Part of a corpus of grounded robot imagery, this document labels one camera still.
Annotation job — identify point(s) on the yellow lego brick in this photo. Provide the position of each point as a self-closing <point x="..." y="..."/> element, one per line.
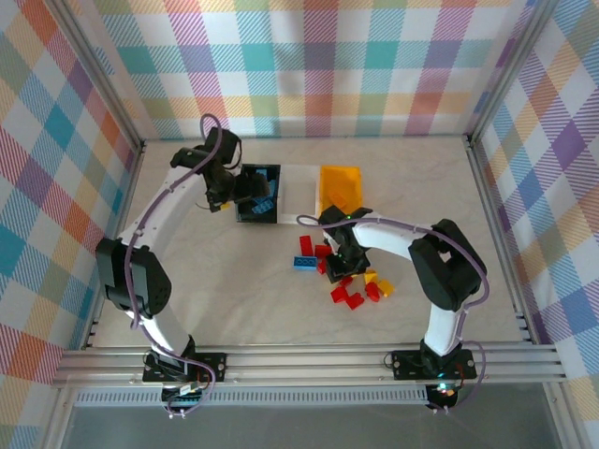
<point x="338" y="198"/>
<point x="386" y="286"/>
<point x="370" y="277"/>

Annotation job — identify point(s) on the red lego brick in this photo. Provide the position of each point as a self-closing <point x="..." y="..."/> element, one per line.
<point x="322" y="267"/>
<point x="323" y="250"/>
<point x="346" y="281"/>
<point x="306" y="244"/>
<point x="355" y="301"/>
<point x="373" y="292"/>
<point x="338" y="294"/>

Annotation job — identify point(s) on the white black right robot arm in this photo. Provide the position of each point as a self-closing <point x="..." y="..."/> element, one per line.
<point x="388" y="236"/>

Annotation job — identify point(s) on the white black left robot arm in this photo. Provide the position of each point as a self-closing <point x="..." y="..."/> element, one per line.
<point x="159" y="210"/>

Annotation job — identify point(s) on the black plastic container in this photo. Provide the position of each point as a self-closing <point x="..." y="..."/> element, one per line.
<point x="243" y="212"/>

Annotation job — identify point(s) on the white clear plastic container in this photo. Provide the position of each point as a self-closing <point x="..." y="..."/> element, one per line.
<point x="299" y="194"/>

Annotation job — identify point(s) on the yellow plastic container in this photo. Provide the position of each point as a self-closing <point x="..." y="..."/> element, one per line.
<point x="348" y="184"/>

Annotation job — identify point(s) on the aluminium side rail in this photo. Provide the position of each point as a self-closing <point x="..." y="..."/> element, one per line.
<point x="131" y="187"/>
<point x="505" y="234"/>

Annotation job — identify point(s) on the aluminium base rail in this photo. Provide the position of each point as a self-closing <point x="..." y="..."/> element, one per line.
<point x="304" y="362"/>

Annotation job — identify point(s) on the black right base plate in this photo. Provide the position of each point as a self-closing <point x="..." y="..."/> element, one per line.
<point x="404" y="365"/>

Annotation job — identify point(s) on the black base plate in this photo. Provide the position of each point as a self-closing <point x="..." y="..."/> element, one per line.
<point x="213" y="365"/>
<point x="404" y="365"/>

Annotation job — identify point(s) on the aluminium frame post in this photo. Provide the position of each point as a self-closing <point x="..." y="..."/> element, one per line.
<point x="507" y="70"/>
<point x="104" y="79"/>

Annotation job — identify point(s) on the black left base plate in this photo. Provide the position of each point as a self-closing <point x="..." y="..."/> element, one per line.
<point x="213" y="365"/>

